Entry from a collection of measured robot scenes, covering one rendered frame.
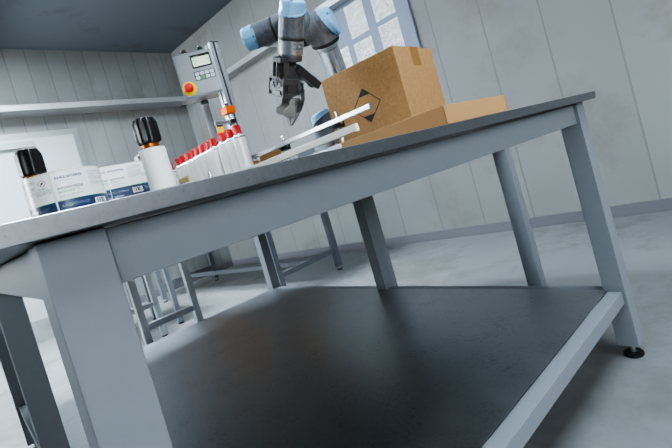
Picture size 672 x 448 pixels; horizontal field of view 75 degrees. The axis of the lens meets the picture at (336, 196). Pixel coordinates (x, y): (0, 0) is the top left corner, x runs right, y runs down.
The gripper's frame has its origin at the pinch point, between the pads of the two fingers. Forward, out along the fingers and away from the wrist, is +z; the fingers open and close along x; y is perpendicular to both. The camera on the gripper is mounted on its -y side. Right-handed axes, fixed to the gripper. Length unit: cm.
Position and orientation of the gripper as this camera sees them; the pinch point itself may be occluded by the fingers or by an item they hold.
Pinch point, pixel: (292, 121)
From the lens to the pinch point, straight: 141.7
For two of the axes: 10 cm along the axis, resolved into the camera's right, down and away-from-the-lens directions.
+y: -7.1, 2.3, -6.6
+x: 7.0, 3.5, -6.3
